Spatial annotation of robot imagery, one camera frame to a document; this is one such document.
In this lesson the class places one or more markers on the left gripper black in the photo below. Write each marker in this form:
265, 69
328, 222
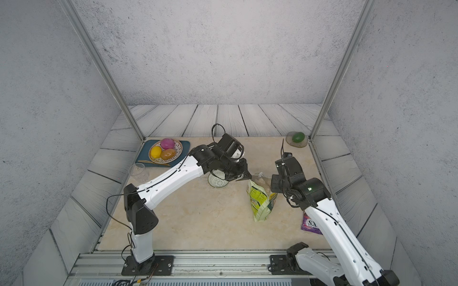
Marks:
241, 174

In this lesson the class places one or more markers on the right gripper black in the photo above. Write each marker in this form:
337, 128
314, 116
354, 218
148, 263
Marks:
275, 186

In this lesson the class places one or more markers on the green oats bag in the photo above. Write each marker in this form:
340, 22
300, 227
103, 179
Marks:
262, 198

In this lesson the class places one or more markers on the white patterned breakfast bowl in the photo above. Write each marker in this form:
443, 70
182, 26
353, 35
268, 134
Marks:
216, 179

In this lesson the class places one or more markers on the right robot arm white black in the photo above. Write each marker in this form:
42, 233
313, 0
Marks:
355, 267

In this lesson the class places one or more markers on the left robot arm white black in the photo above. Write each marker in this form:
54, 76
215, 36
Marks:
140, 202

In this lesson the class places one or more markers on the green toy avocado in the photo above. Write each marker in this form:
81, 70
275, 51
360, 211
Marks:
298, 137

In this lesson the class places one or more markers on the grey stone dish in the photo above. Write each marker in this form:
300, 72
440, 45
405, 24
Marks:
300, 145

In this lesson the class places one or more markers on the purple Fox's candy bag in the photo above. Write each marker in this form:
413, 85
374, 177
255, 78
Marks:
309, 225

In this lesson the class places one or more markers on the patterned fruit plate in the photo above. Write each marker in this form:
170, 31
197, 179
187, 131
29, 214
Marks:
178, 148

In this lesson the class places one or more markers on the orange brown toy fruit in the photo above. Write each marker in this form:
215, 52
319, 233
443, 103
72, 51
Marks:
168, 154

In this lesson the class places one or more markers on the wooden chopstick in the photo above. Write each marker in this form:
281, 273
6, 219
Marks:
153, 163

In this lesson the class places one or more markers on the magenta toy fruit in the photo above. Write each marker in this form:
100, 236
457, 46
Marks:
167, 143

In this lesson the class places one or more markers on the yellow toy lemon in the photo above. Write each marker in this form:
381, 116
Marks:
155, 152

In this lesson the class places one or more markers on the teal placemat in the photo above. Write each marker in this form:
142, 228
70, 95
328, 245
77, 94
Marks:
143, 152

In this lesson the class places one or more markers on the clear drinking glass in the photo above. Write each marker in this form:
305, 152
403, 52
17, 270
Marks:
139, 173

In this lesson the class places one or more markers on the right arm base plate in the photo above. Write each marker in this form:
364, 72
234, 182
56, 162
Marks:
279, 264

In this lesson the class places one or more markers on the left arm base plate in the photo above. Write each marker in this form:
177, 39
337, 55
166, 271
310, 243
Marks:
154, 266

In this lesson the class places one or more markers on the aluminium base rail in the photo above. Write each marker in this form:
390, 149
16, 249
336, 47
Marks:
195, 268

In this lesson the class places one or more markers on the right aluminium frame post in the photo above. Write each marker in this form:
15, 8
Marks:
343, 66

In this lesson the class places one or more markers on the aluminium frame post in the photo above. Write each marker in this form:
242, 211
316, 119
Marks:
82, 33
343, 66

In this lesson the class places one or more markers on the left aluminium frame post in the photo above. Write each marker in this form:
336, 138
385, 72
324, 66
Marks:
82, 33

